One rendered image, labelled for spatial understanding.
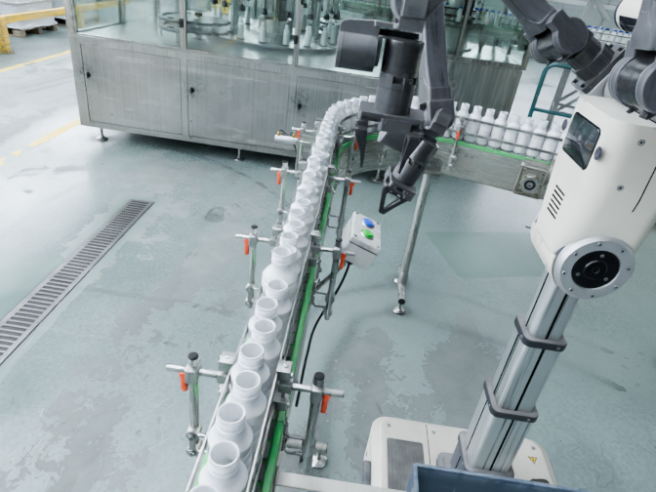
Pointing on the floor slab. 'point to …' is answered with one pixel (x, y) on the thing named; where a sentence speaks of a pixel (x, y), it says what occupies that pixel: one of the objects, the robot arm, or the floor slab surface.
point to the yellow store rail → (21, 20)
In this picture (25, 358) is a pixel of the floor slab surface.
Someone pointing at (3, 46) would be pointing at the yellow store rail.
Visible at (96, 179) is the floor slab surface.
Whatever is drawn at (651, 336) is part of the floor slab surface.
